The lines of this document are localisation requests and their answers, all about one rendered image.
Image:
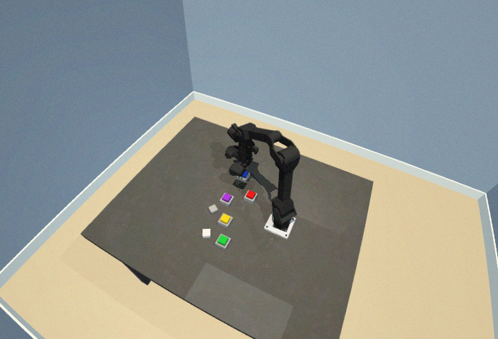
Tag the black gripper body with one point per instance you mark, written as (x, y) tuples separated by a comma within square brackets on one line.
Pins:
[(239, 168)]

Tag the blue button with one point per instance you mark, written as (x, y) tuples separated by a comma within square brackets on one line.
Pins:
[(244, 177)]

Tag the green button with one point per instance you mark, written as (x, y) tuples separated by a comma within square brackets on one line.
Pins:
[(223, 241)]

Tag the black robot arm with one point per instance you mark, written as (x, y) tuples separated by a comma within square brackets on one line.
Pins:
[(286, 161)]

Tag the yellow button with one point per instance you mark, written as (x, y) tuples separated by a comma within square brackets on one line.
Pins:
[(225, 220)]

